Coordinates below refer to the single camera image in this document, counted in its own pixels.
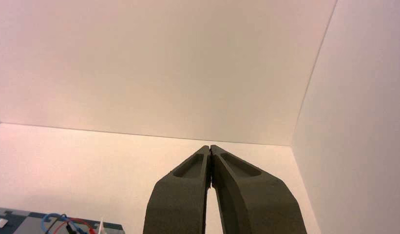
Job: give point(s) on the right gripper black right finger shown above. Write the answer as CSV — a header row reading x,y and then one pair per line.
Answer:
x,y
258,203

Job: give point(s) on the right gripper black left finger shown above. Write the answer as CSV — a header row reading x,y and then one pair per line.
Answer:
x,y
178,200

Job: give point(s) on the grey and teal task box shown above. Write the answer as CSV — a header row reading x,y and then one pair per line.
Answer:
x,y
25,224

